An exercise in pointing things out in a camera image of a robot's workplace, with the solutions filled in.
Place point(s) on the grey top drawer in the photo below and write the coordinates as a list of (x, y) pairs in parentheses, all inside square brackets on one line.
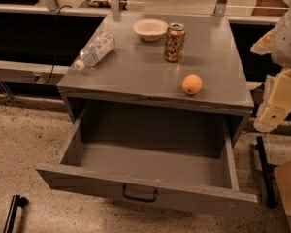
[(186, 156)]

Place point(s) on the grey drawer cabinet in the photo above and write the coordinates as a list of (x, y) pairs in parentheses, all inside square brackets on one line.
[(136, 71)]

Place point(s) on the black bar stand left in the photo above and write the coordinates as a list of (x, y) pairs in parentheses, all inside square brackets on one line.
[(17, 202)]

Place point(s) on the orange fruit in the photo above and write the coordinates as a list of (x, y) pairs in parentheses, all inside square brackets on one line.
[(192, 84)]

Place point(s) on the white paper bowl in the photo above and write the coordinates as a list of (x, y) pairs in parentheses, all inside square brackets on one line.
[(150, 29)]

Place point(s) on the black bar stand right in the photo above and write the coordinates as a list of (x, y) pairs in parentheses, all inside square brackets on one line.
[(271, 201)]

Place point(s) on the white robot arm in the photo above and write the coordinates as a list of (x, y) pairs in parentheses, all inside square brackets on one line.
[(277, 42)]

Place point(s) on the black bar stand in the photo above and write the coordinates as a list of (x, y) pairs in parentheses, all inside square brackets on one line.
[(271, 201), (17, 202)]

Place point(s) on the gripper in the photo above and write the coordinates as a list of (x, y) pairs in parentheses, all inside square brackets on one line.
[(287, 46)]

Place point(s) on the gold patterned drink can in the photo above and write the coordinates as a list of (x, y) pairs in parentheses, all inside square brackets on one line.
[(174, 42)]

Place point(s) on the black top drawer handle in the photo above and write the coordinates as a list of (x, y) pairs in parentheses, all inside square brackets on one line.
[(138, 195)]

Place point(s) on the clear plastic water bottle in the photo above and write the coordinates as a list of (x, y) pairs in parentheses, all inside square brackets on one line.
[(94, 51)]

